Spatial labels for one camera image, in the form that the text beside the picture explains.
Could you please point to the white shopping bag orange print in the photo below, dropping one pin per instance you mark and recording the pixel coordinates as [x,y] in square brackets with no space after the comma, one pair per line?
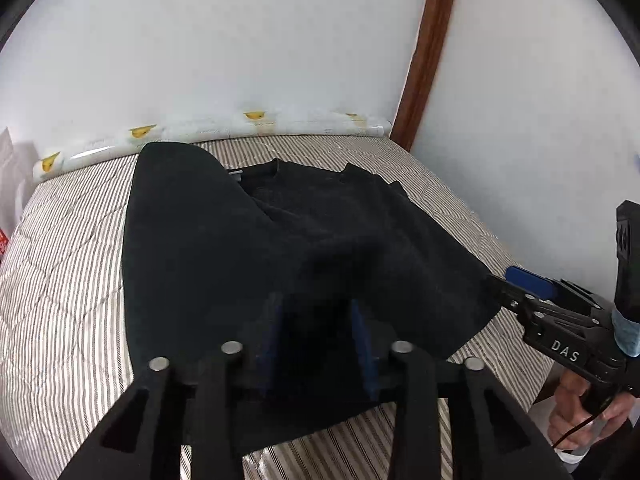
[7,185]

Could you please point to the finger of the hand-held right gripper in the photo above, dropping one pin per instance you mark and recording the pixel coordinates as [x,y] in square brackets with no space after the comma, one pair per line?
[530,280]
[515,295]

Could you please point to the plastic-wrapped roll yellow print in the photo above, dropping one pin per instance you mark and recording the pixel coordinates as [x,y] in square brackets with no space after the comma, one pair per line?
[200,127]

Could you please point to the black printed t-shirt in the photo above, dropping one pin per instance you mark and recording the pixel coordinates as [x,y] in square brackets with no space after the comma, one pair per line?
[300,240]

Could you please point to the striped quilted mattress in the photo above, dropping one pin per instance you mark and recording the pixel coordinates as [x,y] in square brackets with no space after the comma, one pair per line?
[65,285]

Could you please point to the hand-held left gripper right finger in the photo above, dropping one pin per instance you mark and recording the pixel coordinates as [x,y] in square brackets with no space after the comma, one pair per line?
[362,350]

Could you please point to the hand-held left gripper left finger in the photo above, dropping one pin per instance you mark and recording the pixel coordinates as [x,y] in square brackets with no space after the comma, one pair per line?
[270,345]

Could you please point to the brown wooden door frame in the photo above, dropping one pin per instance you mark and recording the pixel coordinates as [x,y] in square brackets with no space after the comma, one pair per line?
[425,60]

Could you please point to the person's right hand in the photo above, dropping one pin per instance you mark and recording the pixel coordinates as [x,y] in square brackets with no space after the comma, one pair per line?
[565,410]

